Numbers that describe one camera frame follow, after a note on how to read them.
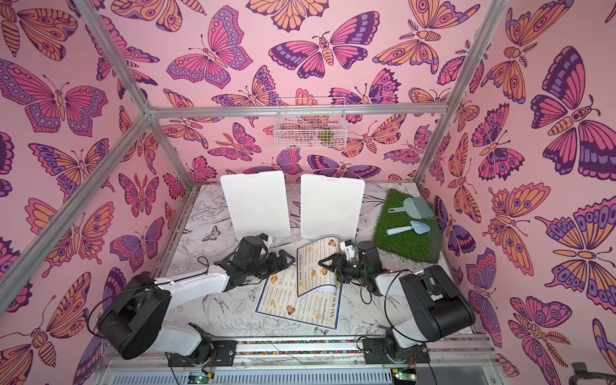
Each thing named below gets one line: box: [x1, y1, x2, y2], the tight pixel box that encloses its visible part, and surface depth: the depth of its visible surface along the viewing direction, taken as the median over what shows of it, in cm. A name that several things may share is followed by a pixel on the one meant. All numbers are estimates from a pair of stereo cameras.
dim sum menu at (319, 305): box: [255, 264, 343, 331], surface depth 85 cm
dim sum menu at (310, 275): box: [296, 235, 340, 298], surface depth 89 cm
